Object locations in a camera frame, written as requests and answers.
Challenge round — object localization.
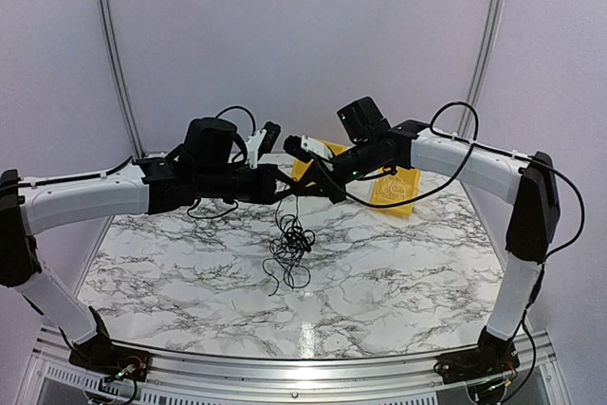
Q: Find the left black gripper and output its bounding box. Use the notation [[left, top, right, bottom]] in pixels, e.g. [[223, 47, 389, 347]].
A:
[[196, 163, 301, 205]]

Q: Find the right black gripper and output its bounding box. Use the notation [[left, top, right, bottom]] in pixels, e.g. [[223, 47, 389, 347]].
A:
[[298, 138, 380, 203]]

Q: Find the black cable bundle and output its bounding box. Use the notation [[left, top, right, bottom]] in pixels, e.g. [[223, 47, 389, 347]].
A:
[[261, 193, 317, 297]]

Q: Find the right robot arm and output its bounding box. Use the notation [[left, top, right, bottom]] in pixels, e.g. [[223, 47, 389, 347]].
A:
[[284, 97, 561, 375]]

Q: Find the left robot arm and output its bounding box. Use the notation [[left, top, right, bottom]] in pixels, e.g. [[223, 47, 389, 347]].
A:
[[1, 117, 295, 372]]

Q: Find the left yellow bin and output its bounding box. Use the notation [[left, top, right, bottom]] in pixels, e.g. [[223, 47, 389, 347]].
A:
[[291, 139, 348, 180]]

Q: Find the yellow bin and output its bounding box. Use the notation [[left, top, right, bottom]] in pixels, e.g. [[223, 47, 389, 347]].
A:
[[291, 139, 348, 180], [369, 168, 420, 205]]

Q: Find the right yellow bin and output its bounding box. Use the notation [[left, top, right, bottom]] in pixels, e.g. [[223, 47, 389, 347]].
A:
[[369, 168, 420, 205]]

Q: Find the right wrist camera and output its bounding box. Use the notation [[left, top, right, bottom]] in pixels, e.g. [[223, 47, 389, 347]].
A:
[[284, 135, 335, 163]]

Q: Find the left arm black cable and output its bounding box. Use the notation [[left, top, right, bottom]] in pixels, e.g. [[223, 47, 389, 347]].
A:
[[187, 105, 257, 220]]

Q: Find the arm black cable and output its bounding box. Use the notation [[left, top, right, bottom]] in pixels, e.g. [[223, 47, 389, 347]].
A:
[[187, 105, 257, 220], [312, 101, 585, 254]]

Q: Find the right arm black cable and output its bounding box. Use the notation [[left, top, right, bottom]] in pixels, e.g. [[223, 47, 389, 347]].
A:
[[312, 101, 585, 254]]

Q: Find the left aluminium corner post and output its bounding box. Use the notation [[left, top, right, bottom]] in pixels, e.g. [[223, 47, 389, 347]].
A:
[[97, 0, 145, 158]]

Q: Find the aluminium corner post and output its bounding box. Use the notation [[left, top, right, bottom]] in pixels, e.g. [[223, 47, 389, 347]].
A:
[[97, 0, 145, 158], [464, 0, 505, 113]]

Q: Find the aluminium front rail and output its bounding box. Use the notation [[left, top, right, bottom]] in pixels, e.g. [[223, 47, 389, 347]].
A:
[[15, 326, 571, 404]]

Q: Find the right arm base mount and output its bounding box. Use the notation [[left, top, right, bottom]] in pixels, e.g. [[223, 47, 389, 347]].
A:
[[433, 327, 520, 384]]

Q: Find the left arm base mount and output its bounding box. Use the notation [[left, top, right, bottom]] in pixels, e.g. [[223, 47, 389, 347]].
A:
[[69, 307, 151, 382]]

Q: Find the right aluminium corner post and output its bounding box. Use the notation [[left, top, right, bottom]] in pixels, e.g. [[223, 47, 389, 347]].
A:
[[464, 0, 505, 113]]

